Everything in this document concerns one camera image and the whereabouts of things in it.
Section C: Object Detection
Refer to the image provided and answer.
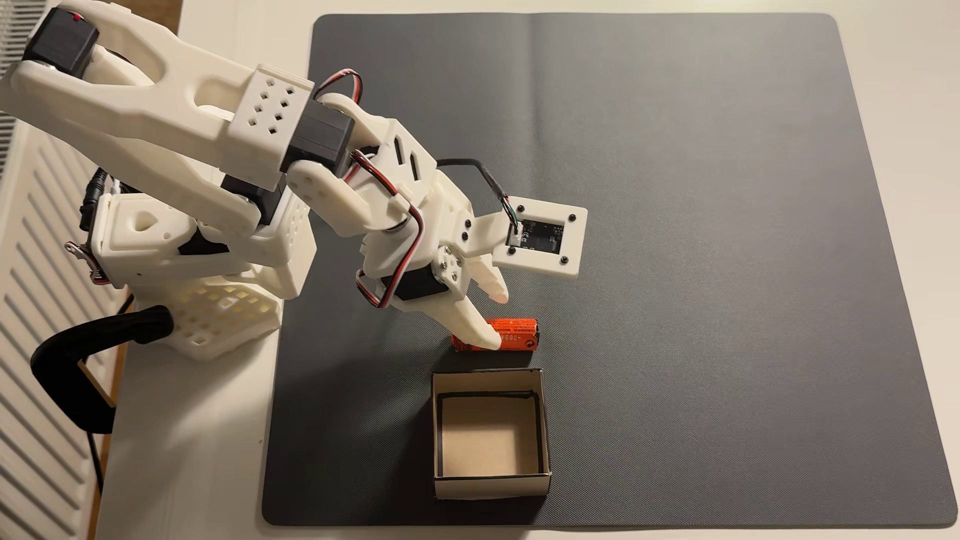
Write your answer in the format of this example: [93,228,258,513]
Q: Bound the red candy roll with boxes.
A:
[451,318,540,354]

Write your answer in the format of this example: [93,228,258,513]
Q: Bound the small cardboard box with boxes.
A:
[432,367,553,501]

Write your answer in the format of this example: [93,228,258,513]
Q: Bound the black textured mat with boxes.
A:
[261,12,958,528]

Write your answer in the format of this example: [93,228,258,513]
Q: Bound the black table clamp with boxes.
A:
[30,306,175,435]

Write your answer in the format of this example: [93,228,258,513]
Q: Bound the white slatted radiator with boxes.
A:
[0,0,130,540]

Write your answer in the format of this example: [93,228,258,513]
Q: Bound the red and black servo cable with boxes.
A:
[312,68,363,106]
[345,149,426,309]

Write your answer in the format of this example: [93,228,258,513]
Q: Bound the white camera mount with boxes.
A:
[461,196,588,279]

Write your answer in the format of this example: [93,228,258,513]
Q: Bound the black camera cable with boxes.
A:
[437,157,521,226]

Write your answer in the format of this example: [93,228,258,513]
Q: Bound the thin black power cable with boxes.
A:
[77,296,136,498]

